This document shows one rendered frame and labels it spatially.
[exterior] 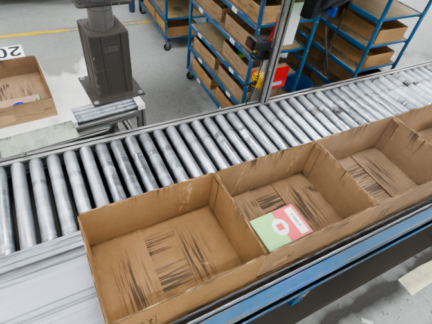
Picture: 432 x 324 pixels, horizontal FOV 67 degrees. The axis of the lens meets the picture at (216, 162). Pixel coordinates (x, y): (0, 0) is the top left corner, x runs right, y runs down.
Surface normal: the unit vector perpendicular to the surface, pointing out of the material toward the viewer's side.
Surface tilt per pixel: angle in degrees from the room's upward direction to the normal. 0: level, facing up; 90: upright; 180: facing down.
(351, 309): 0
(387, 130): 90
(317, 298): 0
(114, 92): 90
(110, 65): 90
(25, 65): 89
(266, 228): 0
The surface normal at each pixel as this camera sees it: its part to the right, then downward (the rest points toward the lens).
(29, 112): 0.51, 0.68
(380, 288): 0.11, -0.68
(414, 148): -0.88, 0.26
